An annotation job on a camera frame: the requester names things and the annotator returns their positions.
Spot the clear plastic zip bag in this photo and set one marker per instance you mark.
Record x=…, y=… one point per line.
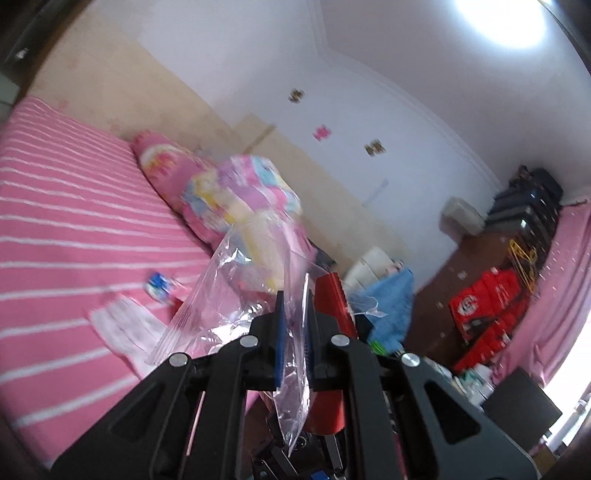
x=225, y=326

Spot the pink floral pillow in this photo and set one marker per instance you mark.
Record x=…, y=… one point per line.
x=167, y=166

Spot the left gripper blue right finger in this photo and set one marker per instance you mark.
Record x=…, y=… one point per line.
x=309, y=318

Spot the blue towel on chair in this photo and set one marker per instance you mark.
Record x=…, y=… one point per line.
x=388, y=305

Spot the brown bear wall sticker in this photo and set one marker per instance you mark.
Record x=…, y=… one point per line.
x=296, y=96
x=375, y=148

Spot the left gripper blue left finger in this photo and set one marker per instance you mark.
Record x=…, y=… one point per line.
x=279, y=339

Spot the red noodle snack packet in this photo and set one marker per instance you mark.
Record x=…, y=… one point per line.
x=332, y=317

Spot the white office chair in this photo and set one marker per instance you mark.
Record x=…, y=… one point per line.
x=372, y=267

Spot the colourful cartoon folded quilt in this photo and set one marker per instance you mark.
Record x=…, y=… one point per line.
x=248, y=191

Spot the pink curtain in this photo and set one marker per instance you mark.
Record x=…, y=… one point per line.
x=559, y=309

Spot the red carton stack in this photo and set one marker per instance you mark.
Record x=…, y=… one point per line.
x=486, y=314

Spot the pink striped bed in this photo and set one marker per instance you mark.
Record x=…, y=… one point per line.
x=80, y=225

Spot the white pink tissue cloth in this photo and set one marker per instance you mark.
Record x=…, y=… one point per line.
x=129, y=330

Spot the pink animal wall sticker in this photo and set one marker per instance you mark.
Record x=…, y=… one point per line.
x=322, y=133

